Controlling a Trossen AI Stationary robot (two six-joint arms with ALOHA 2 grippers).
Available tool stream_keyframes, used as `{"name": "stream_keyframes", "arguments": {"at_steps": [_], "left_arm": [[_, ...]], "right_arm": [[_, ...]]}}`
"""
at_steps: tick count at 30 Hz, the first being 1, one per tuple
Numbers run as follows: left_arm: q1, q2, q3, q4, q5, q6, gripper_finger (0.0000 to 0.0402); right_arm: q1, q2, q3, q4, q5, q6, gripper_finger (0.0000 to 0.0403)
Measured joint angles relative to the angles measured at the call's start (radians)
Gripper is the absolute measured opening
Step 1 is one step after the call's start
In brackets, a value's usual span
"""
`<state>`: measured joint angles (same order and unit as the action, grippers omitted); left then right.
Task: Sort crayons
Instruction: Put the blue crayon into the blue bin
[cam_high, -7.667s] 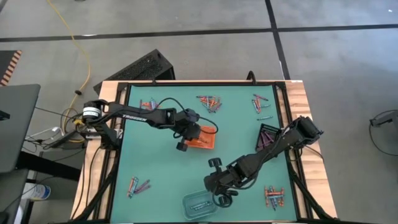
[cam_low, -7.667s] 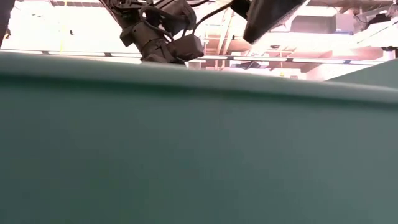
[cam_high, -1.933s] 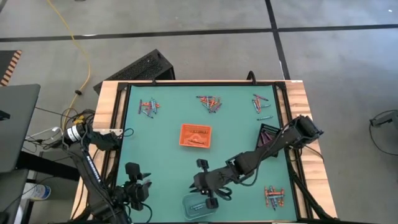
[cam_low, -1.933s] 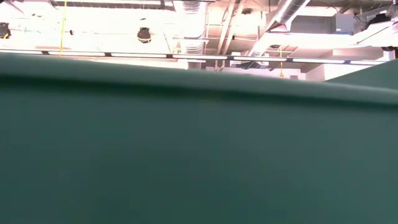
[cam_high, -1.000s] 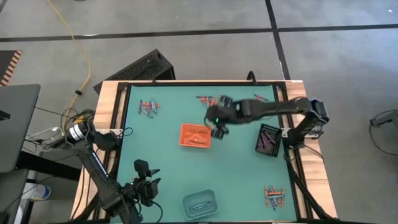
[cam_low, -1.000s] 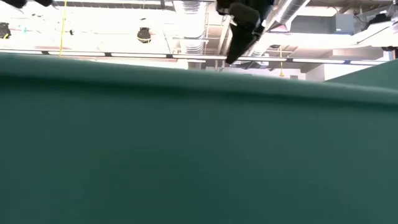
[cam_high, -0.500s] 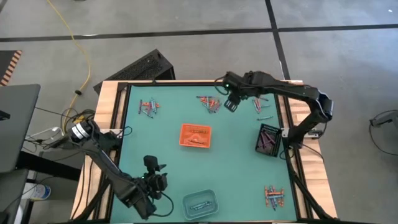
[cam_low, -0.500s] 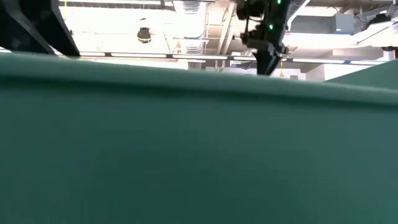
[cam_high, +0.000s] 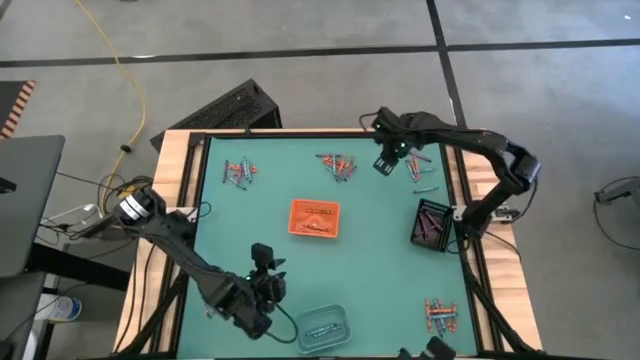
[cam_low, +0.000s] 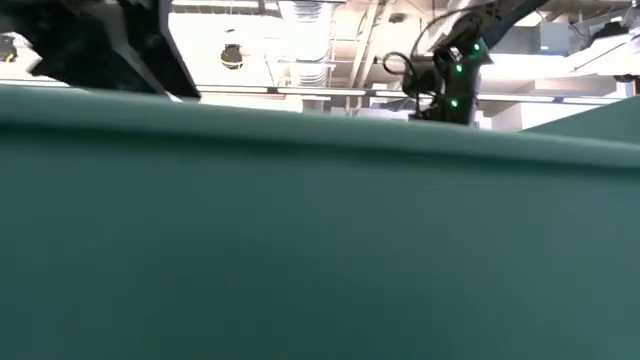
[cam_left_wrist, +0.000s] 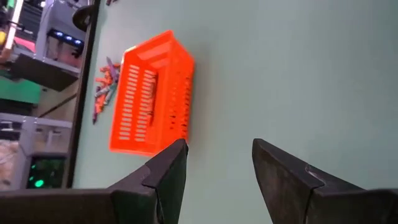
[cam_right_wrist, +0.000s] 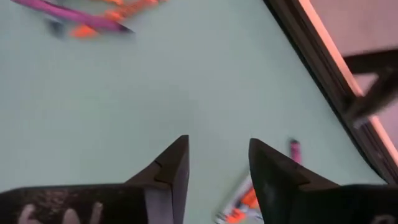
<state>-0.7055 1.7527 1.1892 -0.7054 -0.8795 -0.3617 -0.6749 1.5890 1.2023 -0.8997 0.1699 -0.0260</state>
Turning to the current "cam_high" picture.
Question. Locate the silver arm base bracket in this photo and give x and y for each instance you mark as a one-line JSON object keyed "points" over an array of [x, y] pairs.
{"points": [[505, 214]]}

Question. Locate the white blue labelled container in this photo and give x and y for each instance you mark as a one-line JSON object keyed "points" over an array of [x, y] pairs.
{"points": [[62, 307]]}

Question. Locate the black orange striped mat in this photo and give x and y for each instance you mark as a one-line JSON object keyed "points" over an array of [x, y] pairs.
{"points": [[10, 100]]}

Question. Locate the black perforated box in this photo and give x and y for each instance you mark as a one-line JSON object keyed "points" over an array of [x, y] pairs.
{"points": [[225, 110]]}

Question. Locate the wooden table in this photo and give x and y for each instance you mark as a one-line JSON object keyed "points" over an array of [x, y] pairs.
{"points": [[172, 160]]}

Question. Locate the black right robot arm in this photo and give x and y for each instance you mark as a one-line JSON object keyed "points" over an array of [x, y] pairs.
{"points": [[475, 137]]}

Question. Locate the black rounded object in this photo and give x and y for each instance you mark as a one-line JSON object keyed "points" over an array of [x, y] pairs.
{"points": [[440, 350]]}

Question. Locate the light blue plastic bin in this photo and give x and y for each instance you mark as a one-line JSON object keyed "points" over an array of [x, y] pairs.
{"points": [[322, 345]]}

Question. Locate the orange plastic basket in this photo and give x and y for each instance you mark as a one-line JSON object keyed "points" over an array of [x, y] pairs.
{"points": [[320, 220]]}

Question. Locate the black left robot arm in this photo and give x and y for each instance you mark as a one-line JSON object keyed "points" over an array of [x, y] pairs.
{"points": [[200, 270]]}

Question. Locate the grey desk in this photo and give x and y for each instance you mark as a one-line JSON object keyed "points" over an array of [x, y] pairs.
{"points": [[30, 200], [17, 310]]}

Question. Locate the small black desk device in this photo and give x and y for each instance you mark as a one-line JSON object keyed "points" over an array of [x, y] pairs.
{"points": [[6, 186]]}

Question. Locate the white power strip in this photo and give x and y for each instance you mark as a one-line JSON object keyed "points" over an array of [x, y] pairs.
{"points": [[75, 212]]}

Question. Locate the grey floor device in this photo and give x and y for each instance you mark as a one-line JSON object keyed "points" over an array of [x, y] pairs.
{"points": [[620, 190]]}

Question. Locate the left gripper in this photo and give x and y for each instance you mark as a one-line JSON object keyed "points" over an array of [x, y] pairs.
{"points": [[270, 287]]}

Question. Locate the black plastic basket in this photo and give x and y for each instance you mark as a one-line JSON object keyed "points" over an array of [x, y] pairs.
{"points": [[425, 205]]}

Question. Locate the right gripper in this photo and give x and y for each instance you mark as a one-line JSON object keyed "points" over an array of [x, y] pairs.
{"points": [[397, 147]]}

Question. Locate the black left support strut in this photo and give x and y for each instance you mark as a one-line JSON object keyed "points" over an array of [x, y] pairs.
{"points": [[160, 310]]}

